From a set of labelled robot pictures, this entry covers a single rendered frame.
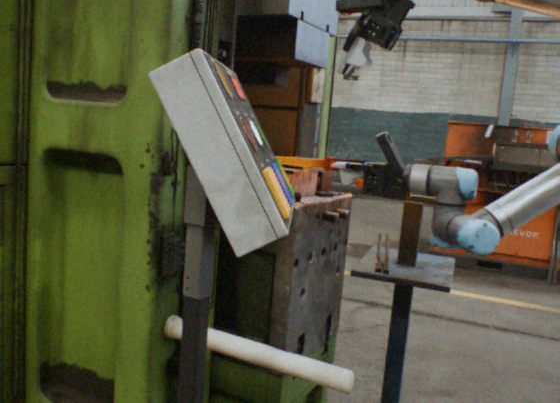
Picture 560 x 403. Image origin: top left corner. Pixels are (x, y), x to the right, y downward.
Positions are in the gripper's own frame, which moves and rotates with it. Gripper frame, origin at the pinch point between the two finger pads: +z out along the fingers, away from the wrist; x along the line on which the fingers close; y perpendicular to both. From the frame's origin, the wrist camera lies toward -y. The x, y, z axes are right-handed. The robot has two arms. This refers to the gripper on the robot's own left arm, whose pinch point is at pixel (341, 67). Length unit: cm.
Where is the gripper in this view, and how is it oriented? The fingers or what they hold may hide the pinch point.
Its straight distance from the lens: 127.5
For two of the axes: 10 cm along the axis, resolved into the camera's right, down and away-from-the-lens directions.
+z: -4.7, 8.2, 3.4
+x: 4.8, -0.9, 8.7
